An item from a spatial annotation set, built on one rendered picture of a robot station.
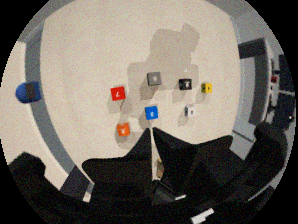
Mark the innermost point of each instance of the red block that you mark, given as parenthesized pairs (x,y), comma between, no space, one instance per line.
(118,93)

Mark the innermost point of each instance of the blue block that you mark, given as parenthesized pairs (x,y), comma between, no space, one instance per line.
(151,113)

